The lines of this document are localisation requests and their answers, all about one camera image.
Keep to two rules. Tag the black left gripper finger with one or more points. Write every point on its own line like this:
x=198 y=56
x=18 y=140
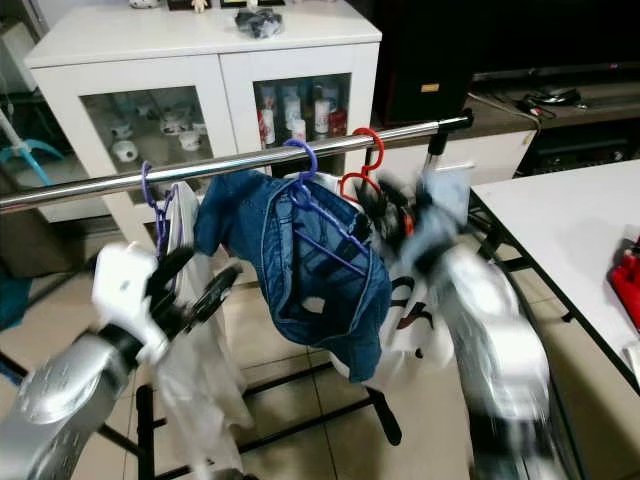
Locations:
x=178 y=268
x=215 y=295

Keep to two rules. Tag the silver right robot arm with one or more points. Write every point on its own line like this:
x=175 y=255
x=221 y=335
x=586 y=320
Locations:
x=500 y=340

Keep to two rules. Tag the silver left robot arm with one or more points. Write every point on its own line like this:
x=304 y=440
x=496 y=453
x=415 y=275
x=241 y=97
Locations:
x=60 y=400

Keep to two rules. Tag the blue plastic hanger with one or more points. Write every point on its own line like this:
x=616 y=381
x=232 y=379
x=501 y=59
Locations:
x=160 y=215

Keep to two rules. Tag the red plastic hanger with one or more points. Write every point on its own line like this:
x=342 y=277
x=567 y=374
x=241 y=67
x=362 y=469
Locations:
x=380 y=150

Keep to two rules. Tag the purple plastic hanger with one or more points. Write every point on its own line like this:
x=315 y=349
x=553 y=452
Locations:
x=302 y=142

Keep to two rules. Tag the blue denim garment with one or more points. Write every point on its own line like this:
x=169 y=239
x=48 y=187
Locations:
x=250 y=215

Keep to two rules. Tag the white printed shirt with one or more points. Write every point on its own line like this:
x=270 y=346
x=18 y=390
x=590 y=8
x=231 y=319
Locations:
x=415 y=320

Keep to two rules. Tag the white mug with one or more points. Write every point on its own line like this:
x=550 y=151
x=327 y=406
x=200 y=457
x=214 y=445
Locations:
x=125 y=151

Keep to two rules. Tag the grey brown curtain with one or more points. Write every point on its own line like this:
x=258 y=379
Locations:
x=50 y=245

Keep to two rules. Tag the grey white television stand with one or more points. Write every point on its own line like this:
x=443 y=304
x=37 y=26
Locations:
x=500 y=120

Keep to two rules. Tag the white teapot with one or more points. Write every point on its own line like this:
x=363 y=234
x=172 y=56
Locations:
x=175 y=120

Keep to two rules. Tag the teal floor mat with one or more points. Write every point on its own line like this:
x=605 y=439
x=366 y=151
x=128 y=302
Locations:
x=12 y=300

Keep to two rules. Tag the black speaker box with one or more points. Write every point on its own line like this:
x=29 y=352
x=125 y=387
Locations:
x=420 y=50

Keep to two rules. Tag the white table black legs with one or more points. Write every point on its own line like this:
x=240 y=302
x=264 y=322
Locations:
x=550 y=230

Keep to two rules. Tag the teal white mop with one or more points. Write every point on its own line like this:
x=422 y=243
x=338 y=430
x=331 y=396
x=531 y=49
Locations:
x=35 y=150

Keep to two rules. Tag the white glass door cabinet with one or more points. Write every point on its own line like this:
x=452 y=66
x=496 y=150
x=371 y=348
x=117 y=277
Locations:
x=210 y=45

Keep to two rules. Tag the dark grey bundle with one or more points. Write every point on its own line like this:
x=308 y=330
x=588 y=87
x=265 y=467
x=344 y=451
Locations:
x=260 y=24

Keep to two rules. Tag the black television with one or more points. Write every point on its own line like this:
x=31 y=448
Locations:
x=560 y=35

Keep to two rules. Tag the white box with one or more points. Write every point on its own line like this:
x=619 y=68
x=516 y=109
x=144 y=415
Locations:
x=15 y=55

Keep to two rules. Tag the red garment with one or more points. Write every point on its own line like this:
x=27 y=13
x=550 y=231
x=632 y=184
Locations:
x=628 y=285

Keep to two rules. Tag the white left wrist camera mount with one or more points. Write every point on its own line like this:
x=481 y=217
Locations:
x=125 y=290

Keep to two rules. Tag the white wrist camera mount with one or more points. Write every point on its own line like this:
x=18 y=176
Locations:
x=445 y=210
x=125 y=290

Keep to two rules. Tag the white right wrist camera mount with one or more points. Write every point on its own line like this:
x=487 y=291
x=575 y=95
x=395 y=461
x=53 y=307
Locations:
x=445 y=210

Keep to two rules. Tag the steel rail black clothes rack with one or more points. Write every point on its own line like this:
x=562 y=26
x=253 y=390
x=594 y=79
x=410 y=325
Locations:
x=80 y=187

